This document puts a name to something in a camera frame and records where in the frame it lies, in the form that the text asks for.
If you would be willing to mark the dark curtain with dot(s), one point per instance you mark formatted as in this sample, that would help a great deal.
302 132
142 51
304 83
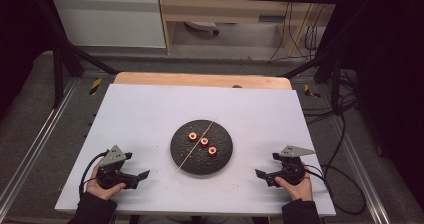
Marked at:
390 67
16 34

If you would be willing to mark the white cabinet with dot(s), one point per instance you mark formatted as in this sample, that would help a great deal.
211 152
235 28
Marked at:
110 20

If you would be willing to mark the person's right hand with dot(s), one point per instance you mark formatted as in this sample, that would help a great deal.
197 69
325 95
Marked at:
301 191

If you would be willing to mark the aluminium floor rail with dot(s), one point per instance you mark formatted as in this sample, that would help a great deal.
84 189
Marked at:
361 170
43 130

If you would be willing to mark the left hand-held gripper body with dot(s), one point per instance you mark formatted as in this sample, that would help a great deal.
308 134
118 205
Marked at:
111 164

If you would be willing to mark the light wooden desk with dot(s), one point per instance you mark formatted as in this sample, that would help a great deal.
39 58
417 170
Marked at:
213 12

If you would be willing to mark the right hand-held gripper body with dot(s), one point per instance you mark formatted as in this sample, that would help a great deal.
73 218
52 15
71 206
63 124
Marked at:
293 172

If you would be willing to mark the round black stone plate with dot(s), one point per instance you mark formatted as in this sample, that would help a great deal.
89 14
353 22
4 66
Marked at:
213 165

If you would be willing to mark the white board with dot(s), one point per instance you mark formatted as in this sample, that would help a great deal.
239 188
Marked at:
140 117

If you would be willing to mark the yellow black floor tape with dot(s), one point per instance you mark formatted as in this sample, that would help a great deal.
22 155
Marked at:
311 91
95 86

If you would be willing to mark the person's left hand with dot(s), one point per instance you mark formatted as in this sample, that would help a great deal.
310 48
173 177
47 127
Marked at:
101 192

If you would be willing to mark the wooden table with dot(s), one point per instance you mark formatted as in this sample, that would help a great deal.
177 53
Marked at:
200 80

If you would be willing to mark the white chair base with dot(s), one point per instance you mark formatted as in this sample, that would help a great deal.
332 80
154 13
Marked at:
201 25

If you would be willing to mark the thin bamboo skewer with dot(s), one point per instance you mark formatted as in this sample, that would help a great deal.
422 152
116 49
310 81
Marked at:
186 157

